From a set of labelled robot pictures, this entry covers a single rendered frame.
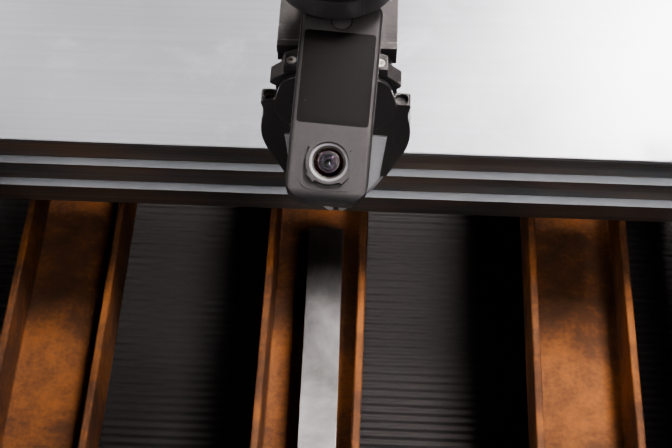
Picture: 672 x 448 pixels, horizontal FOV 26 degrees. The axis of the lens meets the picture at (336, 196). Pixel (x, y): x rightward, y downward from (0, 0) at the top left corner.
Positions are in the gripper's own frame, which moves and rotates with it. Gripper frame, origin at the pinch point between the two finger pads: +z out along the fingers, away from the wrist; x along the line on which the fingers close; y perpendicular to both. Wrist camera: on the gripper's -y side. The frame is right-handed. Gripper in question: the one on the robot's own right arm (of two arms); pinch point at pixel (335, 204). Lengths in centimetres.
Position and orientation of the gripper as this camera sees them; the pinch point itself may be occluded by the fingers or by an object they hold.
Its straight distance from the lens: 94.8
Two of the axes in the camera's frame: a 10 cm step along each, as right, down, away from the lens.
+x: -10.0, -0.4, 0.3
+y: 0.4, -8.0, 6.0
